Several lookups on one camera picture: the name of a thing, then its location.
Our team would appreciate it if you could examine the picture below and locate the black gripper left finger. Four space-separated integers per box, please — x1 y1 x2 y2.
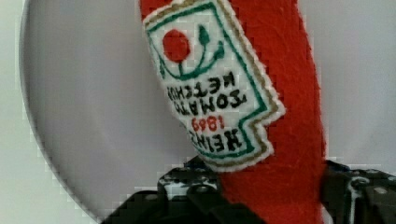
101 157 265 224

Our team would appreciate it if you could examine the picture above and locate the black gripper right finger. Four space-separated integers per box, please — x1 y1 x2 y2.
320 161 396 224

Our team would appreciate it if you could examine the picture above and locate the red plush ketchup bottle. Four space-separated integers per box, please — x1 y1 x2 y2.
139 0 325 224

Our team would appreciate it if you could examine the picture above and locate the grey round plate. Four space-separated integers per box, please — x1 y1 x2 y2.
20 0 396 220

